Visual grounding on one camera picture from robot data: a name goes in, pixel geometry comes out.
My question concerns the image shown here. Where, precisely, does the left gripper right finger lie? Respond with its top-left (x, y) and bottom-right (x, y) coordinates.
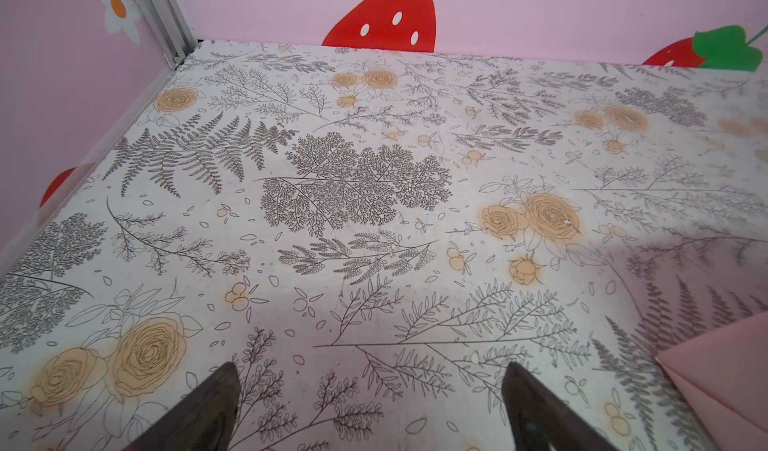
top-left (501, 362), bottom-right (615, 451)

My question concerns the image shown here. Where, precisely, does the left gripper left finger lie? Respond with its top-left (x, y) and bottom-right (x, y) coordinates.
top-left (125, 362), bottom-right (241, 451)

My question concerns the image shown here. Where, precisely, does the purple wrapping paper sheet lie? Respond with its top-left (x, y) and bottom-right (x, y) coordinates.
top-left (656, 312), bottom-right (767, 450)

